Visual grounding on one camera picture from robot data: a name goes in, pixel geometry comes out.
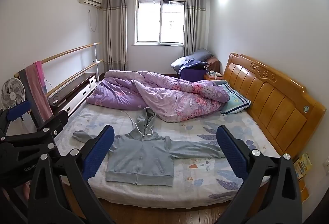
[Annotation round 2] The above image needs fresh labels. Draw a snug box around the grey striped curtain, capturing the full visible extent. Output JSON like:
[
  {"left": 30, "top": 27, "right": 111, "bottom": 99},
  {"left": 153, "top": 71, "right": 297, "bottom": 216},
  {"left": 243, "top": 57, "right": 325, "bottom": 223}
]
[
  {"left": 103, "top": 0, "right": 128, "bottom": 72},
  {"left": 183, "top": 0, "right": 208, "bottom": 55}
]

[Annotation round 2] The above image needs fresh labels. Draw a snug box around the wooden wall rail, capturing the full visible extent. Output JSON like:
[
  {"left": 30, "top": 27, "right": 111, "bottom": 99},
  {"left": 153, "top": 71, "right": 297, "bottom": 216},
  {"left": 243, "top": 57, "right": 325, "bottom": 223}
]
[
  {"left": 46, "top": 59, "right": 104, "bottom": 98},
  {"left": 14, "top": 43, "right": 101, "bottom": 78}
]

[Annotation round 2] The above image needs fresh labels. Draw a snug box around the white standing fan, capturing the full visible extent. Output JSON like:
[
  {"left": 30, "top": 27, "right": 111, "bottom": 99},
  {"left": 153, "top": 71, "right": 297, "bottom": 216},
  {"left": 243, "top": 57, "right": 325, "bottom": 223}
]
[{"left": 1, "top": 78, "right": 26, "bottom": 111}]

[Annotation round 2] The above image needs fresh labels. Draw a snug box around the dark purple blanket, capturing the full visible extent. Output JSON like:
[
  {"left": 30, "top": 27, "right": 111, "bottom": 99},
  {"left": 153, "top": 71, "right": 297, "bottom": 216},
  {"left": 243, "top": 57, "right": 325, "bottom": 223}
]
[{"left": 178, "top": 60, "right": 209, "bottom": 80}]

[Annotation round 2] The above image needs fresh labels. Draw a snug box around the grey zip hoodie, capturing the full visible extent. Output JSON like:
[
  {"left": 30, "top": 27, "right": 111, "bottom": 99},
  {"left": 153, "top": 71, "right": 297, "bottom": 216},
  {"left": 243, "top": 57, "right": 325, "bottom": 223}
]
[{"left": 72, "top": 107, "right": 227, "bottom": 186}]

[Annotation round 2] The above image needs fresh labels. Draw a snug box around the window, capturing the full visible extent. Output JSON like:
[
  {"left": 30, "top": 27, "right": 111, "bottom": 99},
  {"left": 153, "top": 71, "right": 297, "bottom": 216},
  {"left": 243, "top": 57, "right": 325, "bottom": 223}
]
[{"left": 134, "top": 0, "right": 186, "bottom": 46}]

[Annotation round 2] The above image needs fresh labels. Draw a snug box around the yellow packet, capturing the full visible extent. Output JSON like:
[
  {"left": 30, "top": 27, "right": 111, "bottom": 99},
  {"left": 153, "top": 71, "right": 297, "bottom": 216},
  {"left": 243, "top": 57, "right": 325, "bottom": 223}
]
[{"left": 293, "top": 153, "right": 313, "bottom": 181}]

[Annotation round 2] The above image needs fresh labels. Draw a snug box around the brown armchair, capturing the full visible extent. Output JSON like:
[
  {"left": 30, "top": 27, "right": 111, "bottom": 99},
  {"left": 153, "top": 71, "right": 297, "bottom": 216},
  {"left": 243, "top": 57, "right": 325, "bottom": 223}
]
[{"left": 206, "top": 57, "right": 221, "bottom": 73}]

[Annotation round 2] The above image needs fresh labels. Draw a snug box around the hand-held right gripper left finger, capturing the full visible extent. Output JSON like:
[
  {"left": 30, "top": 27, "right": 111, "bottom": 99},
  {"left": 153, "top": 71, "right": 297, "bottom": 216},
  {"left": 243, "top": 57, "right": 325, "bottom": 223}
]
[{"left": 27, "top": 124, "right": 116, "bottom": 224}]

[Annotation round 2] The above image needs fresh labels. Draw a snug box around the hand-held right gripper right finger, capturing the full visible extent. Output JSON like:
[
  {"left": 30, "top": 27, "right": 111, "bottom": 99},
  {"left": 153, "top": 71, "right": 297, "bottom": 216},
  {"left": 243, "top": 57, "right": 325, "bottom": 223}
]
[{"left": 216, "top": 125, "right": 306, "bottom": 224}]

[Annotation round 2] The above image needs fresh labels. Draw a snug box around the air conditioner cable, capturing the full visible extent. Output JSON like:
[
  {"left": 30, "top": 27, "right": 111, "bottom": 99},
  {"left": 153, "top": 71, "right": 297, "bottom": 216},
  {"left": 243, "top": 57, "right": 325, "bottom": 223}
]
[{"left": 88, "top": 7, "right": 98, "bottom": 32}]

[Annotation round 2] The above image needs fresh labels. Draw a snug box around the wooden nightstand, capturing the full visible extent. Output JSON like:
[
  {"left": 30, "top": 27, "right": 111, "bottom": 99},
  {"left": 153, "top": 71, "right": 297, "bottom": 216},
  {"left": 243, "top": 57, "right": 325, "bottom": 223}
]
[{"left": 204, "top": 71, "right": 224, "bottom": 81}]

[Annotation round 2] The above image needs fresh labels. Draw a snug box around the white rail post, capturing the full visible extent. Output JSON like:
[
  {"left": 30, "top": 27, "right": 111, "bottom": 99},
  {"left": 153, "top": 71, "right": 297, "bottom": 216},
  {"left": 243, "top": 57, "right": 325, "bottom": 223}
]
[{"left": 94, "top": 43, "right": 100, "bottom": 83}]

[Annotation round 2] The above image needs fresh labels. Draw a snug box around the blue grey pillow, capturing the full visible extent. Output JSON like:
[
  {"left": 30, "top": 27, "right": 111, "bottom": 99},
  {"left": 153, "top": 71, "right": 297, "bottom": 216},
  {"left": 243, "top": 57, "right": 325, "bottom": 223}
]
[{"left": 171, "top": 48, "right": 214, "bottom": 69}]

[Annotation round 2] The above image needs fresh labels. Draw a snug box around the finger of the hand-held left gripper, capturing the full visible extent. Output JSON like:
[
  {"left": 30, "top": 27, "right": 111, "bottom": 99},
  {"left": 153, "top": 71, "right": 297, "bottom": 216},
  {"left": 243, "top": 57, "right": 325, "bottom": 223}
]
[
  {"left": 0, "top": 110, "right": 69, "bottom": 157},
  {"left": 0, "top": 100, "right": 32, "bottom": 137}
]

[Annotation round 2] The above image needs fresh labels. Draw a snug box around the dark white low cabinet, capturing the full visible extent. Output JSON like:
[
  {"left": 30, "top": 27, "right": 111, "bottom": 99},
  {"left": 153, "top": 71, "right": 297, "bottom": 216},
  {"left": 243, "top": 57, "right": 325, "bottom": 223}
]
[{"left": 47, "top": 72, "right": 97, "bottom": 118}]

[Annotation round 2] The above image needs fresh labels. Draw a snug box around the wooden headboard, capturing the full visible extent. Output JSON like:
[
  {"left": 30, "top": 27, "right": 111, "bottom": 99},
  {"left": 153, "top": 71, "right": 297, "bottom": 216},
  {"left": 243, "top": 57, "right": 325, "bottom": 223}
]
[{"left": 222, "top": 53, "right": 327, "bottom": 160}]

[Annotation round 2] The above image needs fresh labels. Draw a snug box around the purple floral quilt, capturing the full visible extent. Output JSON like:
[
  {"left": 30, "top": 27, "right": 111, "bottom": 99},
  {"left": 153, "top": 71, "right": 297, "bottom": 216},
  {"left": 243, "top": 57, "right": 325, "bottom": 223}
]
[{"left": 86, "top": 69, "right": 230, "bottom": 122}]

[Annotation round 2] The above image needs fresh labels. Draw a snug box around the bed with printed sheet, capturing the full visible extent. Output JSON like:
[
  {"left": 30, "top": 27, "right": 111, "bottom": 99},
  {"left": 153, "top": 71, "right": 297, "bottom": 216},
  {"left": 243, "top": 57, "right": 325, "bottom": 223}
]
[{"left": 53, "top": 70, "right": 282, "bottom": 210}]

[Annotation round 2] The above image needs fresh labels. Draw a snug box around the pink grey towel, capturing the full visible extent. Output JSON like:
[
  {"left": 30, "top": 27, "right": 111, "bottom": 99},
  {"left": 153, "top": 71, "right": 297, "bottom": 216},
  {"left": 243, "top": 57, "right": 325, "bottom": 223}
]
[{"left": 17, "top": 60, "right": 54, "bottom": 127}]

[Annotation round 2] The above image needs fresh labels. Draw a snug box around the blue striped pillow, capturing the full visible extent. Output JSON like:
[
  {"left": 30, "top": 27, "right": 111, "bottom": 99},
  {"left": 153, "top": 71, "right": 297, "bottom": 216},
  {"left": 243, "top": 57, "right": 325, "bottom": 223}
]
[{"left": 220, "top": 80, "right": 251, "bottom": 115}]

